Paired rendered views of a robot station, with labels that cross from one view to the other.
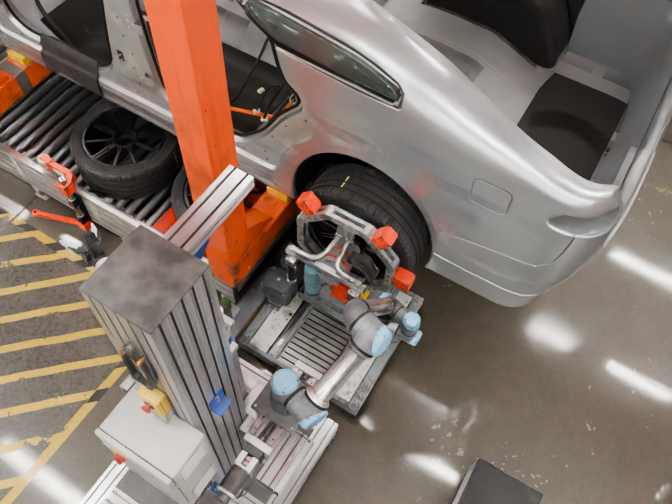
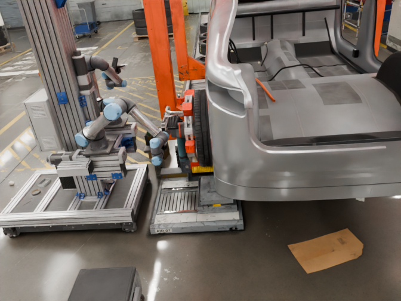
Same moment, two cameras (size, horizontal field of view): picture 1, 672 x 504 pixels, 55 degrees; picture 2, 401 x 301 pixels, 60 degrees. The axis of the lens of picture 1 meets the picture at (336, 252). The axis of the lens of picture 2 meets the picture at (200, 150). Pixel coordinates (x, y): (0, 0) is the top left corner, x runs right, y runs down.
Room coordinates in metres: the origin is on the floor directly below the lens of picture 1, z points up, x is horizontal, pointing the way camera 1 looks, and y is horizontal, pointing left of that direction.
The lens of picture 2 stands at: (0.69, -2.58, 2.15)
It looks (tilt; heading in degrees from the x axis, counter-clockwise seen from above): 29 degrees down; 67
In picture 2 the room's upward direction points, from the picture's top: 6 degrees counter-clockwise
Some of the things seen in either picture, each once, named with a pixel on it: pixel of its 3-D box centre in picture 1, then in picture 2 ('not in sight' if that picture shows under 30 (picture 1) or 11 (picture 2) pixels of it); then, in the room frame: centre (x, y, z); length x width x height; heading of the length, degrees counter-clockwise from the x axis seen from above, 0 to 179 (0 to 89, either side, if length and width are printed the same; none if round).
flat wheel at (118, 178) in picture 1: (128, 147); not in sight; (2.64, 1.35, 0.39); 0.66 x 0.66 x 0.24
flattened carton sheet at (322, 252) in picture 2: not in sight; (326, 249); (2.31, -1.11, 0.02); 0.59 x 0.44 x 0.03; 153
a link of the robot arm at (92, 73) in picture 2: not in sight; (93, 85); (1.08, 0.70, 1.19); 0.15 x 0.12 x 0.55; 137
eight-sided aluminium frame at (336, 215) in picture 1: (346, 250); (191, 129); (1.71, -0.05, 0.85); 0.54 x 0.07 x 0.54; 63
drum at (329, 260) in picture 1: (338, 261); (183, 129); (1.64, -0.02, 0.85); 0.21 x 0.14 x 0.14; 153
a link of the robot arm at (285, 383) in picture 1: (286, 386); (94, 129); (0.94, 0.16, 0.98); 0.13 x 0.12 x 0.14; 45
